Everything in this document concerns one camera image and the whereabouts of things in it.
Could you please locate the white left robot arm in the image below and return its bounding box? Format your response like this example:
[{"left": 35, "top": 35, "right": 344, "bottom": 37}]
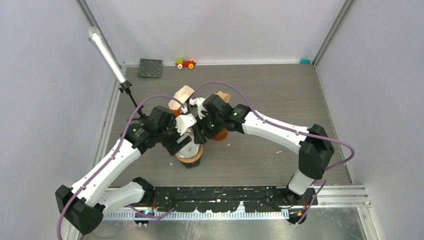
[{"left": 55, "top": 106, "right": 197, "bottom": 236}]

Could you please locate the silver microphone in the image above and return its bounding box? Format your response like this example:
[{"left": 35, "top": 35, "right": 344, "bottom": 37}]
[{"left": 87, "top": 26, "right": 127, "bottom": 84}]

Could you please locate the red toy brick car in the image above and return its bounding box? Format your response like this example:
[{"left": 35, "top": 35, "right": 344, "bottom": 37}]
[{"left": 175, "top": 57, "right": 196, "bottom": 70}]

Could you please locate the light wooden dripper ring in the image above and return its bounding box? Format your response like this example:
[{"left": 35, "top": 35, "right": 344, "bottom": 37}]
[{"left": 175, "top": 147, "right": 204, "bottom": 166}]

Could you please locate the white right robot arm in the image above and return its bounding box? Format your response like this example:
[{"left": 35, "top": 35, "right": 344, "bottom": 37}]
[{"left": 188, "top": 94, "right": 335, "bottom": 205}]

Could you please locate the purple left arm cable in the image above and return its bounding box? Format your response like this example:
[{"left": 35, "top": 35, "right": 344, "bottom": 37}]
[{"left": 56, "top": 95, "right": 189, "bottom": 240}]

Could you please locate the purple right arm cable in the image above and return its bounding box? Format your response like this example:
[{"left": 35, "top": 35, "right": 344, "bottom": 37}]
[{"left": 190, "top": 81, "right": 356, "bottom": 226}]

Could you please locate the white paper coffee filter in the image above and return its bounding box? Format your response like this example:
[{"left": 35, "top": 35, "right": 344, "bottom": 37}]
[{"left": 175, "top": 132, "right": 201, "bottom": 159}]

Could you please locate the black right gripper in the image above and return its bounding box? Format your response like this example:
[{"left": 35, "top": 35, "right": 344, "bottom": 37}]
[{"left": 192, "top": 111, "right": 224, "bottom": 145}]

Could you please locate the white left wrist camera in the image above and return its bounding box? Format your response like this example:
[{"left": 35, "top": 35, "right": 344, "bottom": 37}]
[{"left": 175, "top": 106, "right": 197, "bottom": 136}]

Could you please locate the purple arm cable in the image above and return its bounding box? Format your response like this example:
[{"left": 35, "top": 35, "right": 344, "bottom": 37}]
[
  {"left": 56, "top": 95, "right": 189, "bottom": 240},
  {"left": 190, "top": 81, "right": 356, "bottom": 226}
]

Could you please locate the coffee paper filter box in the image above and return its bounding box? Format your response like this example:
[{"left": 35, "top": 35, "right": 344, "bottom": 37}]
[{"left": 168, "top": 85, "right": 195, "bottom": 117}]

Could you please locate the amber glass carafe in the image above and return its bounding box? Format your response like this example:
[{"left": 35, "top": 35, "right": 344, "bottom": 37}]
[{"left": 213, "top": 129, "right": 229, "bottom": 141}]

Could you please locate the teal block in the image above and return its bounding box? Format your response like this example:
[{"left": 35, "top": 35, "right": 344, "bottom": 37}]
[{"left": 299, "top": 58, "right": 311, "bottom": 64}]

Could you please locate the dark grey studded plate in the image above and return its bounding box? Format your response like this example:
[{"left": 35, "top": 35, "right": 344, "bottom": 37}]
[{"left": 137, "top": 58, "right": 163, "bottom": 79}]

